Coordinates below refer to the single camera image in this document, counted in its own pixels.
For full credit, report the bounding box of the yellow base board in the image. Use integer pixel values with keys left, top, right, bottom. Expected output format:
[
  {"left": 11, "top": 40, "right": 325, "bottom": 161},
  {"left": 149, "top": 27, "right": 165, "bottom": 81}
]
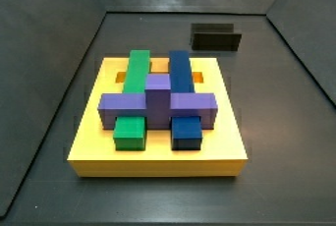
[{"left": 67, "top": 58, "right": 247, "bottom": 177}]

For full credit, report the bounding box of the blue long block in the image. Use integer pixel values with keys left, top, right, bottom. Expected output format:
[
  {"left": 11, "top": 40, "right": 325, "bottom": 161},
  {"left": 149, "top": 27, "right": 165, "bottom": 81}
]
[{"left": 169, "top": 50, "right": 202, "bottom": 150}]

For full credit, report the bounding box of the green long block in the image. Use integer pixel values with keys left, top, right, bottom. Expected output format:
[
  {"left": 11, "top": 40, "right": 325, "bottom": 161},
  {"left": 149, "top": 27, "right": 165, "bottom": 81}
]
[{"left": 113, "top": 50, "right": 149, "bottom": 150}]

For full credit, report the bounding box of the purple cross-shaped block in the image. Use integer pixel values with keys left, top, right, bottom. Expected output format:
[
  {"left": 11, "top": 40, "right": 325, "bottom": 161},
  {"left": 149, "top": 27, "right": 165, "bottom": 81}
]
[{"left": 97, "top": 74, "right": 217, "bottom": 130}]

